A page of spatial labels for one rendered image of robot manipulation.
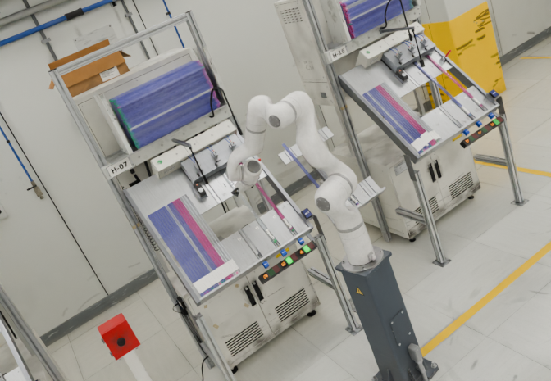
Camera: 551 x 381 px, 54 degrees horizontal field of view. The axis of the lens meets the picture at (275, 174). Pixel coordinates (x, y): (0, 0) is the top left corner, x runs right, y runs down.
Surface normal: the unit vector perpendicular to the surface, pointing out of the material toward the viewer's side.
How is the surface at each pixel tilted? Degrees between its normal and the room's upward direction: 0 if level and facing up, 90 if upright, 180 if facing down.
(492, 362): 0
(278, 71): 90
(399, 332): 90
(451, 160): 90
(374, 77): 44
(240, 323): 90
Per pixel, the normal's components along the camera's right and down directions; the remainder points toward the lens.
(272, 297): 0.47, 0.16
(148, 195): 0.10, -0.48
